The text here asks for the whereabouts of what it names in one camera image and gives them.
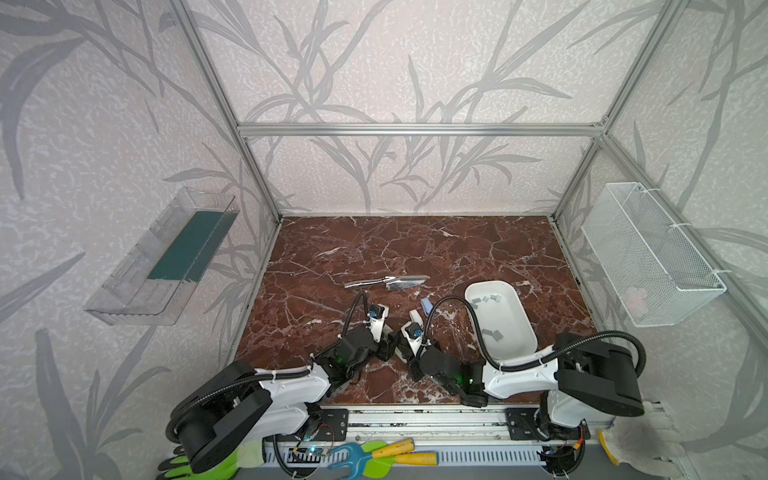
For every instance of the green black work glove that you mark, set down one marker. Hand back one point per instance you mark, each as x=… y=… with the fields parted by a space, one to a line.
x=246 y=456

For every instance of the white knit work glove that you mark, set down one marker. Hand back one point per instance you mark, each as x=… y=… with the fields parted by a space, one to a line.
x=647 y=443

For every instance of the green trowel yellow handle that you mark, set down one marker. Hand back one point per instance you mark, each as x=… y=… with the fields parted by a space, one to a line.
x=379 y=468

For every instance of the white plastic tray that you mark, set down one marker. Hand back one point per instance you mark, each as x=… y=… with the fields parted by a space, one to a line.
x=507 y=316

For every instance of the pink object in basket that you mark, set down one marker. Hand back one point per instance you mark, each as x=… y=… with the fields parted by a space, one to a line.
x=636 y=302

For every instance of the white wire mesh basket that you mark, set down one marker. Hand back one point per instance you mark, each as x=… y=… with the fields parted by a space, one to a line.
x=639 y=244

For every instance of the small white stapler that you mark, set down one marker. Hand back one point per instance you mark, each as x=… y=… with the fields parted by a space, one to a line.
x=415 y=317

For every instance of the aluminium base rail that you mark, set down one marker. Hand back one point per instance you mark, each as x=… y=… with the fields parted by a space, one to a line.
x=462 y=437

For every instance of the clear acrylic wall shelf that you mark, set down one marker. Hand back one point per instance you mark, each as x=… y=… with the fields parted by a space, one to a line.
x=152 y=285

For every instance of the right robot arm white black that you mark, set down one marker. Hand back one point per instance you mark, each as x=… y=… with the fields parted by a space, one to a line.
x=578 y=376

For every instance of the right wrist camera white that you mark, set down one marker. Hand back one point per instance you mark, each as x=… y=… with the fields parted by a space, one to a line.
x=410 y=340

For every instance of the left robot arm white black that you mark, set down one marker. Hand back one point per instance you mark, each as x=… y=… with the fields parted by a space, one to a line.
x=241 y=403

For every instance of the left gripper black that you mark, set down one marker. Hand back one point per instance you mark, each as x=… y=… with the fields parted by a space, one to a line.
x=372 y=339

